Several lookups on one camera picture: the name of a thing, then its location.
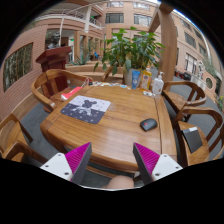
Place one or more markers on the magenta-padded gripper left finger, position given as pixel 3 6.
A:
pixel 56 165

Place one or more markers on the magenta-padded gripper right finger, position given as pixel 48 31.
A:
pixel 163 166

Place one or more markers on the black computer mouse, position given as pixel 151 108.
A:
pixel 148 124

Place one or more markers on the grey bear-print mouse pad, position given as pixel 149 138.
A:
pixel 86 109

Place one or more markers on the wooden armchair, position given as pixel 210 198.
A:
pixel 111 76
pixel 43 96
pixel 13 140
pixel 191 156
pixel 180 100

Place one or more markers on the black notebook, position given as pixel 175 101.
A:
pixel 192 139

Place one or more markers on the person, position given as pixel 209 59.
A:
pixel 120 182

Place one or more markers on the red paper bag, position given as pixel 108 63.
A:
pixel 70 93

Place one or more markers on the clear bag of white items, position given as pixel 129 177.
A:
pixel 148 93

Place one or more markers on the white pump bottle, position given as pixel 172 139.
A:
pixel 157 86

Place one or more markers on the yellow dish soap bottle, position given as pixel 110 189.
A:
pixel 145 80

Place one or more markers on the blue tube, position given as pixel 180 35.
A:
pixel 135 80

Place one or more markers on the white stone statue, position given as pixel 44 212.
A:
pixel 200 70

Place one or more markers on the green potted plant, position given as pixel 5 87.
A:
pixel 130 50

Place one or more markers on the wooden pillar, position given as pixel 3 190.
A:
pixel 168 43

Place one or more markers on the dark bust statue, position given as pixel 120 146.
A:
pixel 54 40

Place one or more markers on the dark red wooden pedestal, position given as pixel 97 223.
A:
pixel 53 58

